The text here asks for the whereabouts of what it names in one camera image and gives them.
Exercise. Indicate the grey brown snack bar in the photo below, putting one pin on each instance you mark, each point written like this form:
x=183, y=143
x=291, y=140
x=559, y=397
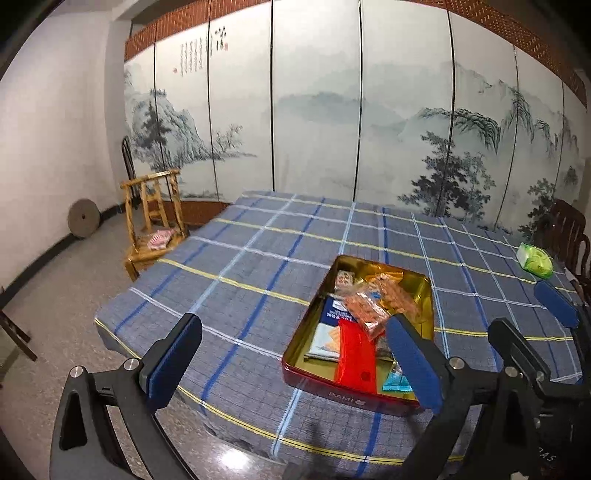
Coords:
x=344, y=280

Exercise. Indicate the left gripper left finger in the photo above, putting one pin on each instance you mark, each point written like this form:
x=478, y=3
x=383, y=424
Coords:
x=84, y=443

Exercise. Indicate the blue soda crackers pack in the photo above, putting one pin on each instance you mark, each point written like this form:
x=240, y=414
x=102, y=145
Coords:
x=326, y=341

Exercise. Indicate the blue candy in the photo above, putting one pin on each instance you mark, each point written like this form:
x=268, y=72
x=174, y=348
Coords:
x=397, y=382

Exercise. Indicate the red snack package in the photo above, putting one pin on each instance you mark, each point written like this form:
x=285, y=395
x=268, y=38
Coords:
x=357, y=370

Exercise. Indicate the gold toffee tin box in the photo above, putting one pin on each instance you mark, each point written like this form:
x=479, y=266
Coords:
x=317, y=376

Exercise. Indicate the green tissue pack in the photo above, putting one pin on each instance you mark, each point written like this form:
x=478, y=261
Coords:
x=535, y=260

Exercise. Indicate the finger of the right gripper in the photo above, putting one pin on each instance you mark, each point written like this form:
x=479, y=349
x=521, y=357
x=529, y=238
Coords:
x=557, y=304
x=515, y=350

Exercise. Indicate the round stone millstone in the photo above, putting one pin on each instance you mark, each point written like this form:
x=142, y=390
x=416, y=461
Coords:
x=83, y=218

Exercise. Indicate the clear bag orange snacks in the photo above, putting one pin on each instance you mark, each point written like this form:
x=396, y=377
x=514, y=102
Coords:
x=397, y=299

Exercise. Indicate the painted landscape folding screen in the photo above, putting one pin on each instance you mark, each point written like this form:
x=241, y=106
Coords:
x=445, y=108

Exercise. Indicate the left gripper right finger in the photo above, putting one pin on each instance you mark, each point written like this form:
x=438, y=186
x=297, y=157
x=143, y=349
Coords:
x=447, y=391

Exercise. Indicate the blue plaid tablecloth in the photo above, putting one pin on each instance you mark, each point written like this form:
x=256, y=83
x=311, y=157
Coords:
x=251, y=272

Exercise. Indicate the orange yellow snack packet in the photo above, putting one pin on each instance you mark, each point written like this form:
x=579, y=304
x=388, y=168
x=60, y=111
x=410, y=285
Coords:
x=387, y=278

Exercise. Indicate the dark wooden armchair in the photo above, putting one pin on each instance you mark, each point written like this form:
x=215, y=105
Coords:
x=563, y=237

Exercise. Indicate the clear bag fried snacks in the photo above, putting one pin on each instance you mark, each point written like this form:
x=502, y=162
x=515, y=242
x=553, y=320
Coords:
x=365, y=307

